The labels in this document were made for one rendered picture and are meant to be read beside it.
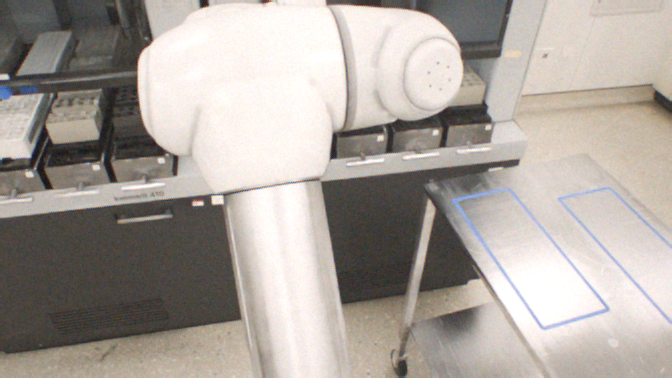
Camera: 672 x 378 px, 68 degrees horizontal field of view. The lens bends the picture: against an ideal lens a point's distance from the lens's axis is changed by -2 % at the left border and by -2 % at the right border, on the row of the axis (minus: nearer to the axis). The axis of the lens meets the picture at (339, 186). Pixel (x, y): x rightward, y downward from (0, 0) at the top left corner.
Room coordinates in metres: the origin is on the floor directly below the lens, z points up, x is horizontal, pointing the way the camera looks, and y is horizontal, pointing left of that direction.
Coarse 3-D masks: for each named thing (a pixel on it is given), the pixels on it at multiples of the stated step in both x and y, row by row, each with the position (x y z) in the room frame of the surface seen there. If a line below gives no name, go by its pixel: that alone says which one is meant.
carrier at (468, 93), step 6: (462, 84) 1.22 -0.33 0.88; (468, 84) 1.23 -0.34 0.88; (474, 84) 1.22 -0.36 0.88; (480, 84) 1.23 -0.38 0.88; (462, 90) 1.20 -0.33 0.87; (468, 90) 1.21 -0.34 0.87; (474, 90) 1.21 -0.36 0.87; (480, 90) 1.22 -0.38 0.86; (456, 96) 1.20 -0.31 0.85; (462, 96) 1.21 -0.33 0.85; (468, 96) 1.21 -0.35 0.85; (474, 96) 1.21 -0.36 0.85; (480, 96) 1.22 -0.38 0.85; (456, 102) 1.20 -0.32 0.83; (462, 102) 1.21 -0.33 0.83; (468, 102) 1.21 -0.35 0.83; (474, 102) 1.21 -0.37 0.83; (480, 102) 1.22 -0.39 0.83
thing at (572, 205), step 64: (448, 192) 0.84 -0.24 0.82; (512, 192) 0.85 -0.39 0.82; (576, 192) 0.85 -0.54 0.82; (512, 256) 0.66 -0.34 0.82; (576, 256) 0.66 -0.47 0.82; (640, 256) 0.67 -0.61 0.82; (448, 320) 0.87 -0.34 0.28; (512, 320) 0.51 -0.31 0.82; (576, 320) 0.51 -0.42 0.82; (640, 320) 0.51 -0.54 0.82
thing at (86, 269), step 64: (192, 0) 1.07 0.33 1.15; (64, 192) 0.90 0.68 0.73; (128, 192) 0.93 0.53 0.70; (192, 192) 0.97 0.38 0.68; (0, 256) 0.85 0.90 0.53; (64, 256) 0.88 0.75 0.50; (128, 256) 0.92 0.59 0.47; (192, 256) 0.96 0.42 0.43; (0, 320) 0.83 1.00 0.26; (64, 320) 0.86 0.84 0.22; (128, 320) 0.90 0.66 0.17; (192, 320) 0.95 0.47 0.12
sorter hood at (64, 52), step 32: (0, 0) 0.97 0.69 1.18; (32, 0) 0.99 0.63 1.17; (64, 0) 1.00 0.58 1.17; (96, 0) 1.02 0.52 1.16; (128, 0) 1.03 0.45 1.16; (0, 32) 0.97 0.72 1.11; (32, 32) 0.98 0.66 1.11; (64, 32) 1.00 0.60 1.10; (96, 32) 1.01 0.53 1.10; (128, 32) 1.03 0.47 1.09; (0, 64) 0.96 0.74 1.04; (32, 64) 0.98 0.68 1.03; (64, 64) 0.99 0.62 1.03; (96, 64) 1.01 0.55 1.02; (128, 64) 1.02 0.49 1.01
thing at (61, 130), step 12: (48, 120) 0.98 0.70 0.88; (60, 120) 0.99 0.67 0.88; (72, 120) 0.99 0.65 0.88; (84, 120) 0.99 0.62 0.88; (96, 120) 1.01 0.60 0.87; (48, 132) 0.97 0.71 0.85; (60, 132) 0.98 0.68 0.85; (72, 132) 0.98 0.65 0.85; (84, 132) 0.99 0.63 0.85; (96, 132) 0.99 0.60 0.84
